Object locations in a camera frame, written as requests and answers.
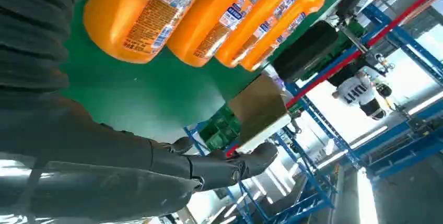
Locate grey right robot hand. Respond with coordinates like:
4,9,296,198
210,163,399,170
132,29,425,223
0,89,278,224

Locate green table mat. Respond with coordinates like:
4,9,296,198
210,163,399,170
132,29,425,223
59,0,366,144

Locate green plastic crates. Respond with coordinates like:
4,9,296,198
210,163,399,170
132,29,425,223
199,104,243,152

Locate brown cardboard box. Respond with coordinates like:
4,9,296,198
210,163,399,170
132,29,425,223
227,74,289,144

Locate black carrying case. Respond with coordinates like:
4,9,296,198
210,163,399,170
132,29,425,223
272,20,340,82

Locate standing person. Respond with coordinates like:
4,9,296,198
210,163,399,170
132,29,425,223
331,72,393,121

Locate red metal beam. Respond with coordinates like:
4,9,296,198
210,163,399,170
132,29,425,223
225,0,443,158

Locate blue metal shelf rack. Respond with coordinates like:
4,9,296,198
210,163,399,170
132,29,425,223
183,0,443,224

